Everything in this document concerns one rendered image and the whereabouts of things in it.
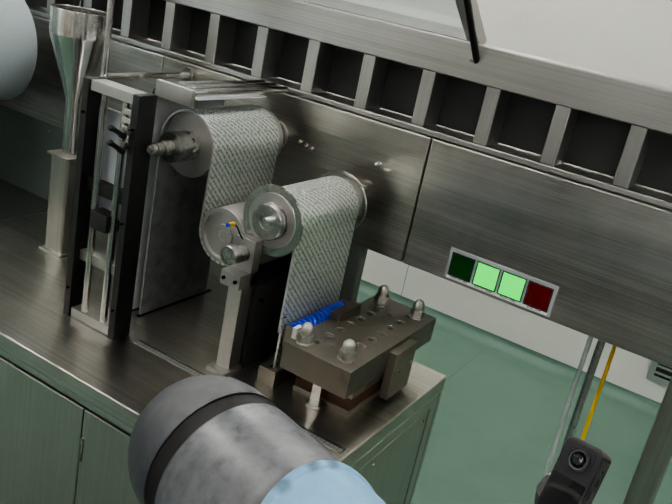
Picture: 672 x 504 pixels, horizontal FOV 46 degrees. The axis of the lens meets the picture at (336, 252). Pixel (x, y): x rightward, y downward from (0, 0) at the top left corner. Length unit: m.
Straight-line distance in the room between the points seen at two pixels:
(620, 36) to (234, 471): 3.65
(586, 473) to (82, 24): 1.54
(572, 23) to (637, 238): 2.52
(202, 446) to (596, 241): 1.25
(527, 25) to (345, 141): 2.38
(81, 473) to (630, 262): 1.21
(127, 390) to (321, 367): 0.38
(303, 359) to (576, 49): 2.78
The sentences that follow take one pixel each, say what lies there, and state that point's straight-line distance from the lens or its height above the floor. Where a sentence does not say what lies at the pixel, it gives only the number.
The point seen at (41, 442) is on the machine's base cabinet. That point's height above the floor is 0.67.
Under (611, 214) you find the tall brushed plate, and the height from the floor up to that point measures 1.40.
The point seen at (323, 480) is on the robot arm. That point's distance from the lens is 0.50.
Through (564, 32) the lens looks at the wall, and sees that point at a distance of 4.09.
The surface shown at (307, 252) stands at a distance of 1.63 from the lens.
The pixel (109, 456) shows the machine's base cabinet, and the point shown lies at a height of 0.74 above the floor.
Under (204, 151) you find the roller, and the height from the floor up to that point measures 1.33.
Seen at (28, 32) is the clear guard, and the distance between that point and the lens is 2.33.
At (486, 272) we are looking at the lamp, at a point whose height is 1.19.
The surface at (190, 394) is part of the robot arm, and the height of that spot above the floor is 1.46.
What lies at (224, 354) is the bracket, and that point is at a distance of 1.71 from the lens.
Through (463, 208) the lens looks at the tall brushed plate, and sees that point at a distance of 1.75.
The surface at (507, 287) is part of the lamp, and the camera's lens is 1.75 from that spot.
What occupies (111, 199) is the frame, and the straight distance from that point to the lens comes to 1.73.
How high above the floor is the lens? 1.75
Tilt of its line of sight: 20 degrees down
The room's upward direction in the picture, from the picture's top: 12 degrees clockwise
